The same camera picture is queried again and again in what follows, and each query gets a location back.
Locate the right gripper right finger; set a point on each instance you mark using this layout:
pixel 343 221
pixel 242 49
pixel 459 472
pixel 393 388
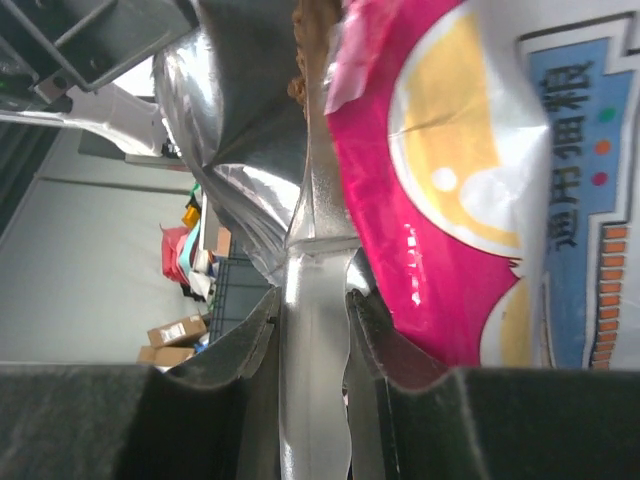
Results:
pixel 411 417

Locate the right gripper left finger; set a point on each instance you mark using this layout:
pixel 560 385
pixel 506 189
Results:
pixel 214 416

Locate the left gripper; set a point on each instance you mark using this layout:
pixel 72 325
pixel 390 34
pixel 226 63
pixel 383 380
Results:
pixel 49 47

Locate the clear plastic scoop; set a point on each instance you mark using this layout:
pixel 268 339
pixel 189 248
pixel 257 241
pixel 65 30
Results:
pixel 314 435

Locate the pink blue pet food bag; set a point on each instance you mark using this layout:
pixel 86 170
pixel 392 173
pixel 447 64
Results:
pixel 488 154

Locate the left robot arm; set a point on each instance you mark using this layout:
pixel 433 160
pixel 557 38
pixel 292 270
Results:
pixel 132 124

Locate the brown pet food kibble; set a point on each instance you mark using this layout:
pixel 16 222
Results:
pixel 312 23

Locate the cardboard box lower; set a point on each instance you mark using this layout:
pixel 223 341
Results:
pixel 166 357

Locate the cardboard box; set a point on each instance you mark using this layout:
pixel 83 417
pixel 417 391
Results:
pixel 166 357
pixel 182 332

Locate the red cloth pile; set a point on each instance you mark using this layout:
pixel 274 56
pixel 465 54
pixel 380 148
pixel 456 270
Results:
pixel 170 252

